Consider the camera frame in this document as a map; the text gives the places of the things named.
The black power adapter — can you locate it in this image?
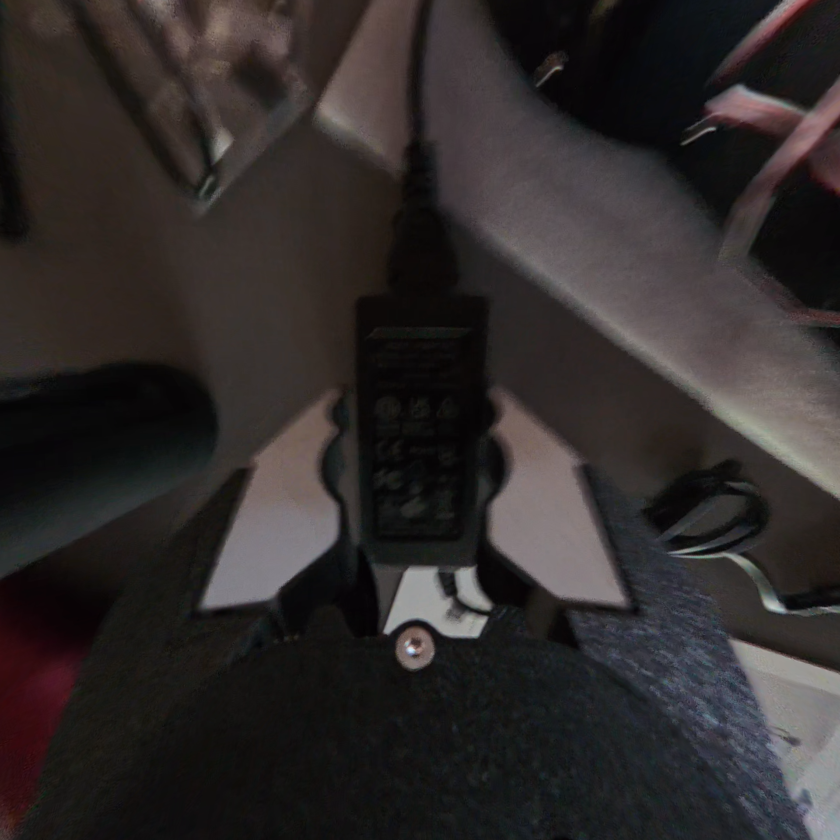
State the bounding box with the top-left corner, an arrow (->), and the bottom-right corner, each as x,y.
354,295 -> 491,568

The black cable with ferrite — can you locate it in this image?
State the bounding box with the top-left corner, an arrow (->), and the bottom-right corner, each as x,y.
646,459 -> 840,618

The red metal tube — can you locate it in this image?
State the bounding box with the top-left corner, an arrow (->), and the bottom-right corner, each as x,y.
0,571 -> 112,840

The printed instruction manual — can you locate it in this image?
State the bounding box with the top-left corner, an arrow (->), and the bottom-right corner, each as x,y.
381,567 -> 840,840

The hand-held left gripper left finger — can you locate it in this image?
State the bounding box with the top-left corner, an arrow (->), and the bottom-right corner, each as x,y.
192,387 -> 378,634

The thick black power cord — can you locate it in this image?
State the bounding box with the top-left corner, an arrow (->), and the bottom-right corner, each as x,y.
384,0 -> 460,298

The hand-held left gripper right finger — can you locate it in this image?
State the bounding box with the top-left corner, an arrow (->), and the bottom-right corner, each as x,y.
474,387 -> 641,634

